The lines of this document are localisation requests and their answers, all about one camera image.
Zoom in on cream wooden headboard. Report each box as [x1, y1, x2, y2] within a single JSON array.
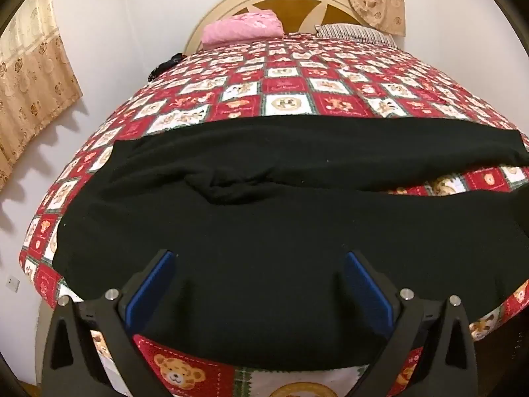
[[184, 0, 366, 55]]

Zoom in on black pants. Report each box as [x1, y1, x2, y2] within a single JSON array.
[[53, 116, 528, 370]]

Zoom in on red teddy bear patchwork bedspread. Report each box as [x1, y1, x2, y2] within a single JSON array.
[[19, 34, 528, 396]]

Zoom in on beige curtain left wall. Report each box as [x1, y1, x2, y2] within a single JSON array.
[[0, 0, 82, 185]]

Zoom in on black object beside bed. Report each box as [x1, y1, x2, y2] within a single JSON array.
[[147, 53, 185, 82]]

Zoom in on pink pillow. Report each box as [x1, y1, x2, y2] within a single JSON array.
[[201, 10, 284, 48]]

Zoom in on striped grey pillow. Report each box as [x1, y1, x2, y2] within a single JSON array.
[[315, 23, 397, 48]]

